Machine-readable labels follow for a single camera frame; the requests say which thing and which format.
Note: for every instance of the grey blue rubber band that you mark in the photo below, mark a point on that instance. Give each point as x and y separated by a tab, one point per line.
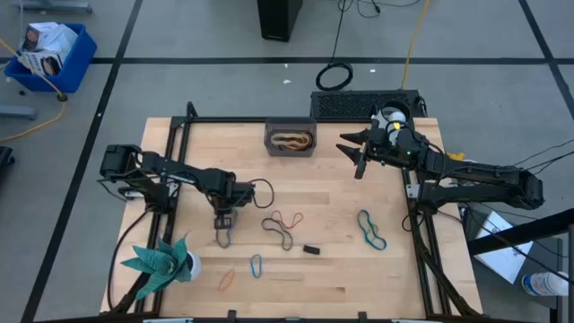
223	247

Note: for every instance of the black floor object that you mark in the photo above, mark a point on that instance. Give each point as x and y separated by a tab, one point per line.
5	157

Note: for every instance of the grey mounting bracket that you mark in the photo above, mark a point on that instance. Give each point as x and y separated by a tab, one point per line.
411	190

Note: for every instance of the black metal table frame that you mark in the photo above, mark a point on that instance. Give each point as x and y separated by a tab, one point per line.
224	119

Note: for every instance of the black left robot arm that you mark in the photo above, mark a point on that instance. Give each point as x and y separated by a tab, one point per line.
179	169

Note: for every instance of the large blue rubber band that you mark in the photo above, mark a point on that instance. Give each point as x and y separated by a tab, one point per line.
360	217

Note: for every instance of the blue floor bin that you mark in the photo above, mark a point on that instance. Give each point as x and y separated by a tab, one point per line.
76	67

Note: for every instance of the small blue rubber band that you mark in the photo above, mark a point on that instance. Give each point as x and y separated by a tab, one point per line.
256	277

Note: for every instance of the yellow tag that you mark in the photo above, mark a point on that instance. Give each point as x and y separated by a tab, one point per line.
456	156

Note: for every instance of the grey side table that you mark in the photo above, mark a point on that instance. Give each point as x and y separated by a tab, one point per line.
538	258

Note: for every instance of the printed white carton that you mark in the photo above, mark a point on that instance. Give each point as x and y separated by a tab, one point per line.
38	60

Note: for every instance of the black floor plug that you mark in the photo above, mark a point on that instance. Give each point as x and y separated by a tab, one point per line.
62	97

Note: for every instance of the black edge clamp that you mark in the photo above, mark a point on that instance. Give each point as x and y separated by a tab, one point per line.
362	316
231	315

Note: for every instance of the black tower case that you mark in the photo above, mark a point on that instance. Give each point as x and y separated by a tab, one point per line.
280	20

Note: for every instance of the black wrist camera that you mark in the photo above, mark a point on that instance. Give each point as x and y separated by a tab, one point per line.
246	194
383	137

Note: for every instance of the grey plastic bin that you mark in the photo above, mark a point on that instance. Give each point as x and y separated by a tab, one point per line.
290	153

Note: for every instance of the black metal bar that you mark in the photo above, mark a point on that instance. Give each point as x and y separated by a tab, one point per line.
520	233

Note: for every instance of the white plant pot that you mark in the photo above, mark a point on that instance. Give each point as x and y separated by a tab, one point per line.
195	265

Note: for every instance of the grey metal floor foot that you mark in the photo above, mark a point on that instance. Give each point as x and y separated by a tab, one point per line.
18	112
54	6

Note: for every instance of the long black rubber band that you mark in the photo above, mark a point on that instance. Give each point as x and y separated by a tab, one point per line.
264	224

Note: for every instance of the white plastic bottle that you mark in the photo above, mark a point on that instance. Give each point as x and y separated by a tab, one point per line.
545	284

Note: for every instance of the red rubber band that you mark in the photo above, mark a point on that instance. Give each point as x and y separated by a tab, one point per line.
299	219

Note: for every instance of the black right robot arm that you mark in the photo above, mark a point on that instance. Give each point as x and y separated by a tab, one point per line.
484	175

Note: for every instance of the white cylinder on stand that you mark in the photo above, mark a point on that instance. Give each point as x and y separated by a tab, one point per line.
397	117

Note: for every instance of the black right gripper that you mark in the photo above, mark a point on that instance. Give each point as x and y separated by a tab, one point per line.
381	152

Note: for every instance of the black perforated computer case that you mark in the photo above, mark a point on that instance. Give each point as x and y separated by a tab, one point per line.
345	104

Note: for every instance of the white cardboard box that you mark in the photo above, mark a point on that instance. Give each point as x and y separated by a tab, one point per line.
504	262

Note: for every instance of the teal paper plant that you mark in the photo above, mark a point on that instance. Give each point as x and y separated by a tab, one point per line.
161	264

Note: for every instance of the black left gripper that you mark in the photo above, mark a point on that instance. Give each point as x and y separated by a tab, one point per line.
223	193

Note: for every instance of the small black block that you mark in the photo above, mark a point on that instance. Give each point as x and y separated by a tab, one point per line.
311	250

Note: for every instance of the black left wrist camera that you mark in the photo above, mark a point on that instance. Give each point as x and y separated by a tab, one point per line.
246	194

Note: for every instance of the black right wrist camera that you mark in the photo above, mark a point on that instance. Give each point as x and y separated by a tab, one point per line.
383	137

